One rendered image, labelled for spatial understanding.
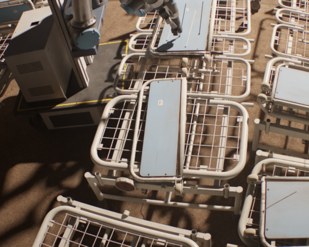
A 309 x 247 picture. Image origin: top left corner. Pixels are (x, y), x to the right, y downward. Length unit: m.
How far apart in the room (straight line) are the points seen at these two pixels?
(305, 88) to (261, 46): 1.22
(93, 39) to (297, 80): 1.28
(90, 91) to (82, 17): 0.87
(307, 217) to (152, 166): 0.89
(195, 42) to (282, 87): 0.70
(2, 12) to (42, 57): 1.21
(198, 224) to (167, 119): 0.70
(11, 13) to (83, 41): 1.59
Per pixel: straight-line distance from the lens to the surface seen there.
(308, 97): 2.36
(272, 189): 1.99
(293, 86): 2.41
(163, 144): 2.18
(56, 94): 2.85
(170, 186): 2.12
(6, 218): 2.92
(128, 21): 3.99
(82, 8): 2.11
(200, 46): 2.64
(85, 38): 2.18
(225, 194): 2.12
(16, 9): 3.59
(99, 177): 2.23
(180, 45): 2.68
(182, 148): 2.14
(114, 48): 3.16
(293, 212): 1.93
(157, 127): 2.25
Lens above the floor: 2.29
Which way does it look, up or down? 52 degrees down
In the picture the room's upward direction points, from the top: 14 degrees counter-clockwise
